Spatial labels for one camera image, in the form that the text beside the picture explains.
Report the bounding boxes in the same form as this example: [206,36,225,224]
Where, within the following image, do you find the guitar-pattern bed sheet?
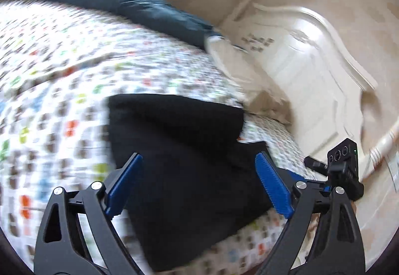
[1,0,314,274]

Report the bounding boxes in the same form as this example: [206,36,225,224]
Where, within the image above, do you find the beige pillow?
[205,36,292,125]

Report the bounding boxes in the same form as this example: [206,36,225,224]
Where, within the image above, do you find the white wooden headboard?
[214,0,380,176]

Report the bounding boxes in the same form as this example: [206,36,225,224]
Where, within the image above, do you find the dark teal duvet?
[46,0,220,50]

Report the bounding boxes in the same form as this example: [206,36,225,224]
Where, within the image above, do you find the black pants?
[107,94,272,272]

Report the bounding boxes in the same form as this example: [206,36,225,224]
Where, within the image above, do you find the white rolled item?
[359,120,399,182]

